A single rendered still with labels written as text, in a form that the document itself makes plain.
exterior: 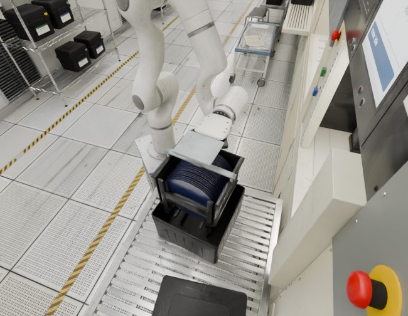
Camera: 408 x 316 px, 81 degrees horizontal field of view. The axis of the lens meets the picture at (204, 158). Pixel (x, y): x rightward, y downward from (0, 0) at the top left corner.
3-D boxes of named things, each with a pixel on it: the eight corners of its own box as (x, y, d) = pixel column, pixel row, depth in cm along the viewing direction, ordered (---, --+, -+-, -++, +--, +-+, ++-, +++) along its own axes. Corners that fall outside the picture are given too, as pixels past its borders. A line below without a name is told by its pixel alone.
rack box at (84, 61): (78, 74, 299) (69, 53, 279) (61, 69, 306) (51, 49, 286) (94, 63, 317) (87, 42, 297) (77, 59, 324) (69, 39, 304)
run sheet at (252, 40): (242, 35, 307) (242, 34, 306) (260, 35, 308) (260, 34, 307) (246, 46, 287) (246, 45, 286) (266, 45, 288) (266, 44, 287)
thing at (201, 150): (238, 194, 96) (251, 136, 72) (217, 237, 84) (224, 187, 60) (185, 172, 103) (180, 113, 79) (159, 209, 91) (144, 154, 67)
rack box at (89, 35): (96, 60, 322) (90, 40, 302) (78, 57, 327) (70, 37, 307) (108, 50, 341) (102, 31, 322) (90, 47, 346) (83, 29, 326)
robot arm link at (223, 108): (235, 128, 84) (232, 133, 82) (212, 120, 86) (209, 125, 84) (238, 108, 77) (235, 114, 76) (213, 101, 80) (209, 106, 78)
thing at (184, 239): (241, 208, 109) (246, 187, 97) (216, 265, 93) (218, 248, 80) (188, 185, 118) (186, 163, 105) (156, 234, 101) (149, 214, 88)
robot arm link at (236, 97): (207, 106, 83) (230, 102, 77) (222, 88, 91) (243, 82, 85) (217, 126, 87) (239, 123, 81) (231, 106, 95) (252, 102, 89)
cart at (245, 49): (241, 51, 379) (245, 18, 342) (274, 56, 369) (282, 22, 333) (228, 83, 317) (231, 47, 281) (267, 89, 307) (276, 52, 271)
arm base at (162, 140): (143, 142, 138) (137, 116, 124) (174, 131, 143) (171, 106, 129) (154, 165, 127) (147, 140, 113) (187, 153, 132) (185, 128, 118)
